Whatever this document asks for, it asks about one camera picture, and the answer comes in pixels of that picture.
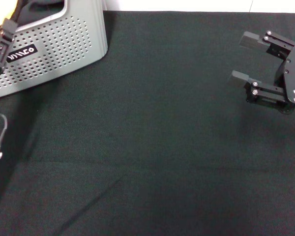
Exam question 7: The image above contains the grey perforated storage box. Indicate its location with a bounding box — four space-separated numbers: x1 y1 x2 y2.
0 0 108 100

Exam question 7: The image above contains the black tablecloth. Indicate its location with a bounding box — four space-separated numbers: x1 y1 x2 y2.
0 10 295 236

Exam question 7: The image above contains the dark grey crumpled cloth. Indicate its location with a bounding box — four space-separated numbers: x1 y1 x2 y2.
17 0 64 25

